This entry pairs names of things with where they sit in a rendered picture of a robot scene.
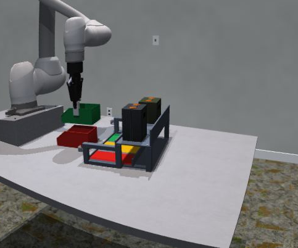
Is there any green bin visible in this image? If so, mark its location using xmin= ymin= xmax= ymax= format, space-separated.
xmin=62 ymin=103 xmax=101 ymax=125

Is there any black case with orange handles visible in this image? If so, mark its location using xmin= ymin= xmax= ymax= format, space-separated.
xmin=122 ymin=104 xmax=147 ymax=142

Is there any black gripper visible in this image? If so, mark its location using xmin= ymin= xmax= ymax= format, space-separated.
xmin=67 ymin=61 xmax=83 ymax=115

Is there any red bin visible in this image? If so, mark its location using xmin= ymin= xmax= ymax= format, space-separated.
xmin=57 ymin=125 xmax=97 ymax=148

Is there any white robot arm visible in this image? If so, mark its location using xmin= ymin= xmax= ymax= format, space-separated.
xmin=5 ymin=0 xmax=112 ymax=116

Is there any grey metal shelf rack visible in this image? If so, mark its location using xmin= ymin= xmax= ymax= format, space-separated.
xmin=78 ymin=105 xmax=170 ymax=172

